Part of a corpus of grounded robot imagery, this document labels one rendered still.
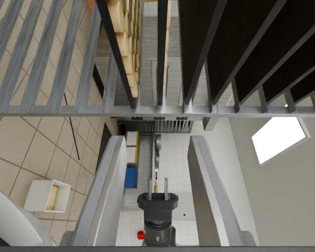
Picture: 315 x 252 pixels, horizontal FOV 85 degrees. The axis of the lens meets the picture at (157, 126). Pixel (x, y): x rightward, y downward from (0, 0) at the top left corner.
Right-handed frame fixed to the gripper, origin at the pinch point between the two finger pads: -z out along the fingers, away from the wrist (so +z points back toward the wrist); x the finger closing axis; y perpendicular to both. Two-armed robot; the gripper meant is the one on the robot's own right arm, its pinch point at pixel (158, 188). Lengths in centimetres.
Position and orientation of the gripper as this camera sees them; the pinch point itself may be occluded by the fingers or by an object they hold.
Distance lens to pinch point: 55.4
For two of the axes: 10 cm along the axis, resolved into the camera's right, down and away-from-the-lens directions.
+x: 10.0, 0.0, 0.0
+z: 0.0, 9.8, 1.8
